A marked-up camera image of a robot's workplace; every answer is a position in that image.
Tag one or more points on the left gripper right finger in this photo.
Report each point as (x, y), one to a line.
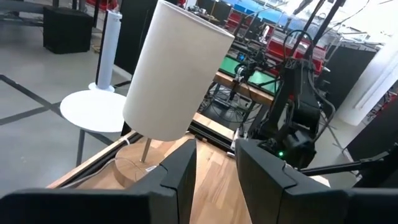
(311, 208)

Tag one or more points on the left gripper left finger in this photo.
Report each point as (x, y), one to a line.
(93, 208)

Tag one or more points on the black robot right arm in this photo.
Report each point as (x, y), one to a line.
(306, 109)

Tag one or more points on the round wooden lamp base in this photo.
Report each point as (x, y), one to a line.
(109, 162)

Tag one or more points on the wooden workbench green mats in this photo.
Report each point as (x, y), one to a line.
(258, 95)

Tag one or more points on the white round side table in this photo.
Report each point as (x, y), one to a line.
(93, 110)

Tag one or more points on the red bin storage rack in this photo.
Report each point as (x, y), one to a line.
(276, 49)

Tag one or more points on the white shade wooden base lamp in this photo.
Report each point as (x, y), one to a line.
(174, 68)

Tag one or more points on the black cabinet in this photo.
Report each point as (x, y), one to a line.
(130, 37)

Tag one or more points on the black box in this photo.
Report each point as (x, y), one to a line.
(68, 31)

